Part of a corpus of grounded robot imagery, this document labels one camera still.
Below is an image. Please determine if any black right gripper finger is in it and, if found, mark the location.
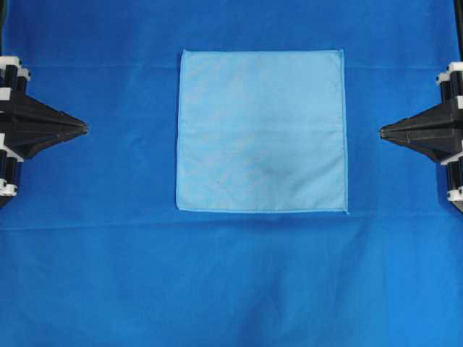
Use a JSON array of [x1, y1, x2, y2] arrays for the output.
[[381, 135, 456, 163], [379, 101, 456, 138]]

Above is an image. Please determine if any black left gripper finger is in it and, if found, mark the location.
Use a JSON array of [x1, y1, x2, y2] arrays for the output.
[[13, 127, 88, 159], [13, 93, 87, 128]]

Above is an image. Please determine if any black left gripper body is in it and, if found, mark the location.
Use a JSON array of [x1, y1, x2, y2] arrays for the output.
[[1, 56, 30, 197]]

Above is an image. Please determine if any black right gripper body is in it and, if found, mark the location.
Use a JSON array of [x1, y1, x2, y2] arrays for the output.
[[436, 61, 462, 202]]

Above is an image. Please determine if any light blue towel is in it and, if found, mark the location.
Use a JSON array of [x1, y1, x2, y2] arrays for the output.
[[176, 49, 349, 213]]

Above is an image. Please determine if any dark blue table cloth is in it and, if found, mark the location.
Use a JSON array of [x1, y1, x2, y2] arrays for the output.
[[1, 1, 462, 346]]

